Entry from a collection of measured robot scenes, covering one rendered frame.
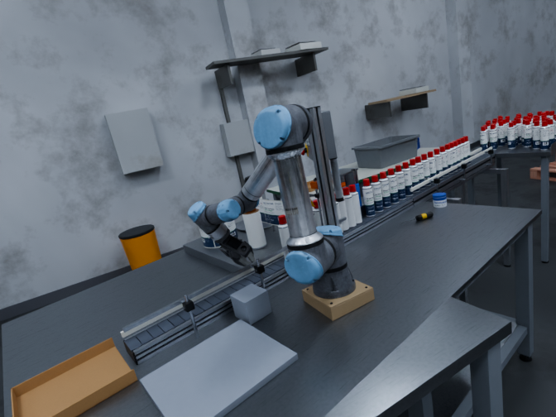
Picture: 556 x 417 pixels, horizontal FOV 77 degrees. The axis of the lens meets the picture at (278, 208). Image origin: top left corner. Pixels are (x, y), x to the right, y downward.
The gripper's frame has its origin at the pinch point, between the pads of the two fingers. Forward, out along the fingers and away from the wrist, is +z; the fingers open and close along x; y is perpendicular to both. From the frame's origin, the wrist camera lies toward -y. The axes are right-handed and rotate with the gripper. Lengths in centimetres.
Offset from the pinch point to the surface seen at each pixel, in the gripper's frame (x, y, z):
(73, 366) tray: 64, 13, -26
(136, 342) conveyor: 46, 0, -21
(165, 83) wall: -158, 300, -42
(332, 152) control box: -52, -17, -14
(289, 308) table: 7.9, -23.1, 7.5
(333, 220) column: -33.5, -16.3, 8.0
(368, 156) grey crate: -186, 103, 109
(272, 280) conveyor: 0.4, -5.0, 8.6
